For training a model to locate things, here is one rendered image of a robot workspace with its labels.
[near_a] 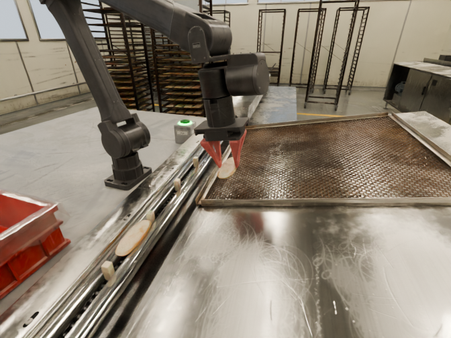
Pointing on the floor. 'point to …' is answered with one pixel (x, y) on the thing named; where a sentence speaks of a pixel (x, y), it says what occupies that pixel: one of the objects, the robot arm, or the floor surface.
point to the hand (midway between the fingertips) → (228, 163)
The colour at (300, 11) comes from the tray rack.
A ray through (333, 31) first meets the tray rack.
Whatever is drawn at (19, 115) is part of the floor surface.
